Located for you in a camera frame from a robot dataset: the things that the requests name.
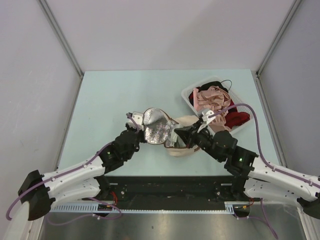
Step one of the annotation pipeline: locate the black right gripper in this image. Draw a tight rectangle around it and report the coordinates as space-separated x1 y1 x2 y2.
175 119 224 162

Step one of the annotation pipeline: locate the beige round laundry bag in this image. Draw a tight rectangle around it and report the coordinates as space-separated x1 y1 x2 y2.
142 108 200 157

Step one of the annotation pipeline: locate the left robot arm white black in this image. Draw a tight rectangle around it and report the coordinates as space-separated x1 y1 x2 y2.
18 123 146 221

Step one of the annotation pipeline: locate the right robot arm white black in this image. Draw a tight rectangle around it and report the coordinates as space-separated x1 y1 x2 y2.
174 123 320 219

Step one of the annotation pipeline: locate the dark red lace bra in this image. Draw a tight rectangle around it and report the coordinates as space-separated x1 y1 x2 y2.
188 91 250 130

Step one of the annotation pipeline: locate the pink satin garment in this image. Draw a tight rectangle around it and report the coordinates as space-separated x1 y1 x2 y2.
193 86 231 133

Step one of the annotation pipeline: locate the white plastic mesh basket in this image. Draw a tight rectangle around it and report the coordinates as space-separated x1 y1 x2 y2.
181 76 253 135

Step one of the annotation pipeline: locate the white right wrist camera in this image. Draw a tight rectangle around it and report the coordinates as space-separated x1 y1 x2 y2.
198 108 215 125

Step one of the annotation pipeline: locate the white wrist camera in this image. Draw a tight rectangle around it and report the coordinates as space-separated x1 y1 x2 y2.
126 111 144 131
198 108 215 125

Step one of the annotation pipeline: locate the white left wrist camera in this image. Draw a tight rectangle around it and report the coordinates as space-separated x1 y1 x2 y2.
126 111 144 131

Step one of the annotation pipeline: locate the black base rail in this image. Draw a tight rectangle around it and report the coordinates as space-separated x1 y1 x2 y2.
94 174 261 204

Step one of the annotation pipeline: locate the black bra with strap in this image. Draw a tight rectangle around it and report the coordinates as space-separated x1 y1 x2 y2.
199 79 232 93

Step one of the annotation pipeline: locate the white slotted cable duct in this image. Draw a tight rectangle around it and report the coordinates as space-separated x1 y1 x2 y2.
49 202 251 214

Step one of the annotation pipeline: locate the left aluminium frame post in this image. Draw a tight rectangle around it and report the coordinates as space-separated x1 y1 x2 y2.
37 0 84 79

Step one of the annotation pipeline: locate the aluminium frame post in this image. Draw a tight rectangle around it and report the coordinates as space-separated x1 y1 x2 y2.
255 0 304 78
37 0 84 79

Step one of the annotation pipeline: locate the right aluminium frame post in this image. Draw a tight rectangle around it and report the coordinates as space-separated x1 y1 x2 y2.
255 0 304 78

